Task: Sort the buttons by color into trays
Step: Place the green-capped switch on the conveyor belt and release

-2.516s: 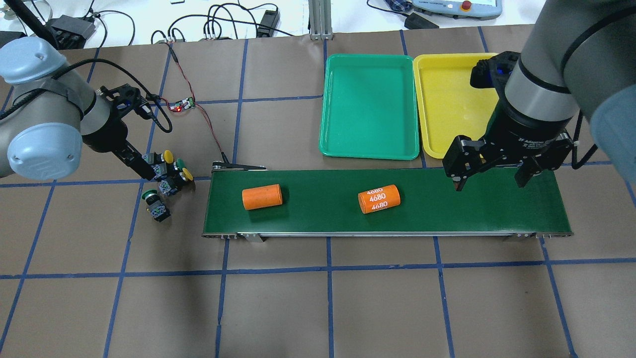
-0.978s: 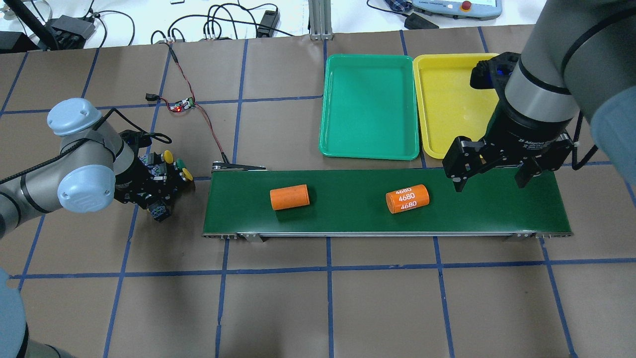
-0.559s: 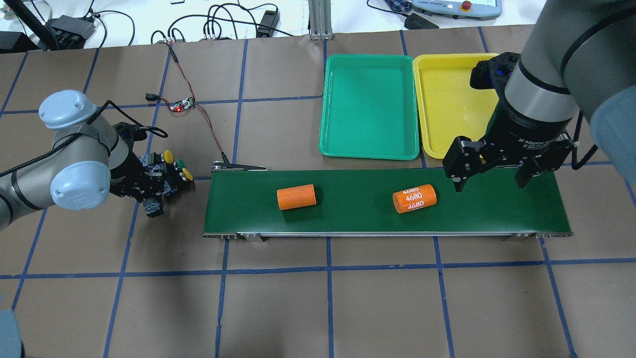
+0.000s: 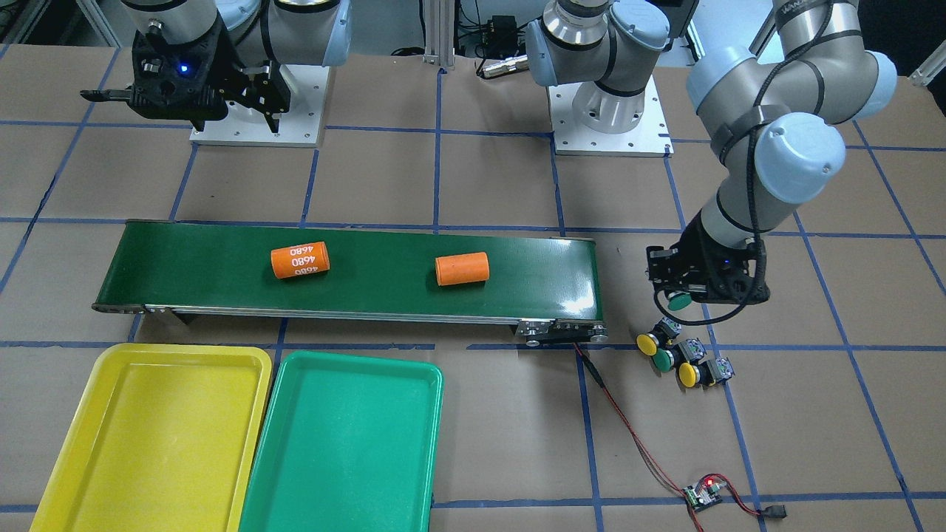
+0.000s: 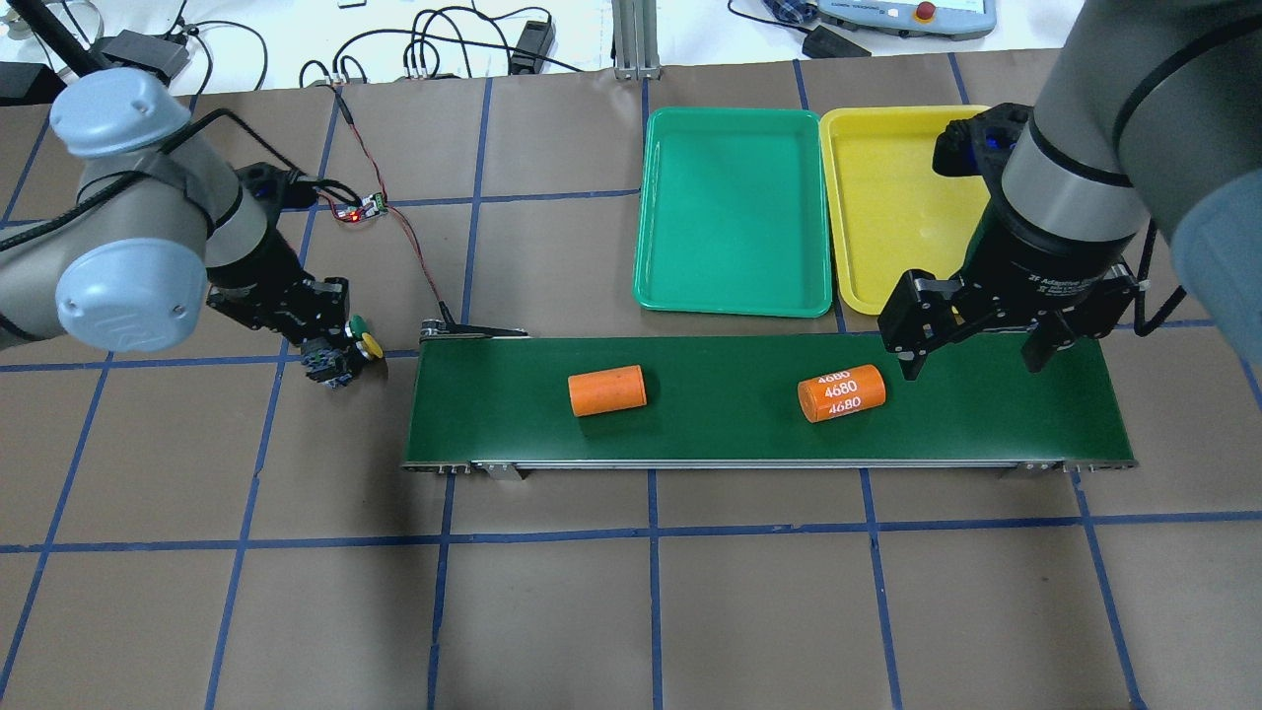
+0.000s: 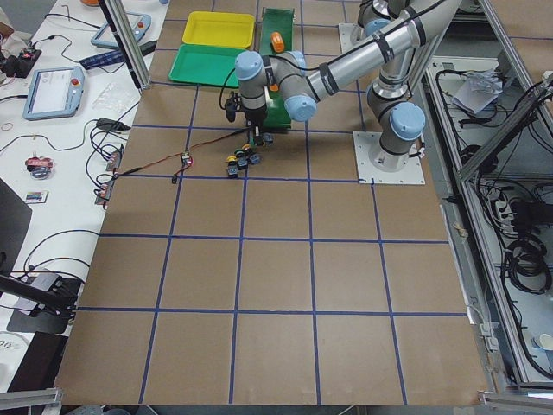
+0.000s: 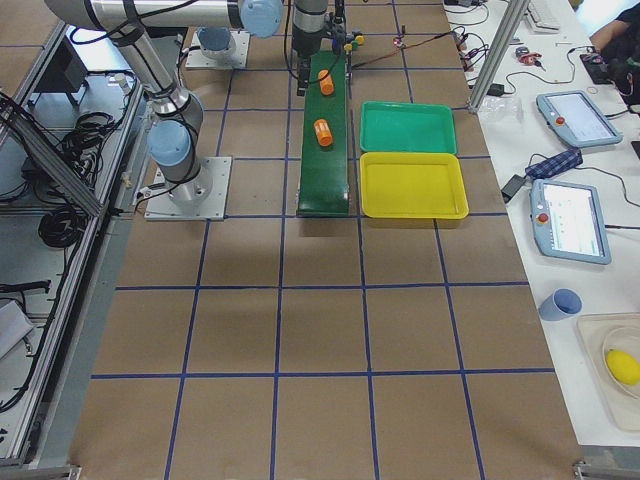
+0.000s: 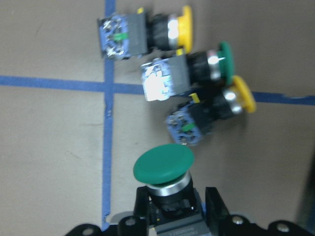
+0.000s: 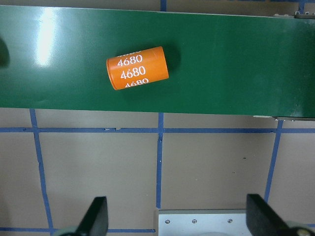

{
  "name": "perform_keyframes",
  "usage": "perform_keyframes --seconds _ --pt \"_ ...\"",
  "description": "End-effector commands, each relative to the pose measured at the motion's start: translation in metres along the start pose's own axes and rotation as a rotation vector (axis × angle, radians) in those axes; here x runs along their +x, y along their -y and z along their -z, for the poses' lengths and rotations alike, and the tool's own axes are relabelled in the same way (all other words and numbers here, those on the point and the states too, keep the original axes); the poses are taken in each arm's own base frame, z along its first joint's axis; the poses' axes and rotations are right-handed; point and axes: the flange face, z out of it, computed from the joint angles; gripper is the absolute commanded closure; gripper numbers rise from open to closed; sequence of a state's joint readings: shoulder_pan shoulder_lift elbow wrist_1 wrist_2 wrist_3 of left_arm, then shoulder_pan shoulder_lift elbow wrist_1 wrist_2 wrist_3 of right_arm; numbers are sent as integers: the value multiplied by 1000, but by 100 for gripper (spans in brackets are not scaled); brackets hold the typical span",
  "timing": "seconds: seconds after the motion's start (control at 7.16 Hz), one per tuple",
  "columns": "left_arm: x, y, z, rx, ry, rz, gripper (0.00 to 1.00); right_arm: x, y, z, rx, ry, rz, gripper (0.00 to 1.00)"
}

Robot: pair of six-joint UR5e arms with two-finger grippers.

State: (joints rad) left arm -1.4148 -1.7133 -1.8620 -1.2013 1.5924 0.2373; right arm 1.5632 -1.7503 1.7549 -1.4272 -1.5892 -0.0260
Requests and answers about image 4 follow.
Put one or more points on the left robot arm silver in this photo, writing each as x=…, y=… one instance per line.
x=772, y=126

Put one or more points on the green conveyor belt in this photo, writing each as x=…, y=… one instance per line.
x=546, y=289

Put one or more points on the orange cylinder with numbers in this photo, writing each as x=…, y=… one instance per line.
x=299, y=260

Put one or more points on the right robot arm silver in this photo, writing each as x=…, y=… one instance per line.
x=289, y=32

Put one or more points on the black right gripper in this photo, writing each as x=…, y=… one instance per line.
x=235, y=75

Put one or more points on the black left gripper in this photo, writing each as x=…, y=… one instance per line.
x=698, y=247

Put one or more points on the plain orange cylinder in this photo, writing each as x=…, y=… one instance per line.
x=462, y=269

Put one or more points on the green plastic tray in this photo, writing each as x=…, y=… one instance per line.
x=349, y=444

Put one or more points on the green push button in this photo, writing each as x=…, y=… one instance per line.
x=678, y=300
x=690, y=351

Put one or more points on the yellow plastic tray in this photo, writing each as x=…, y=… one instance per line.
x=163, y=440

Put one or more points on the yellow push button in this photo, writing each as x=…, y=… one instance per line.
x=662, y=336
x=705, y=374

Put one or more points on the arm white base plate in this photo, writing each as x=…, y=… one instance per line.
x=295, y=111
x=589, y=122

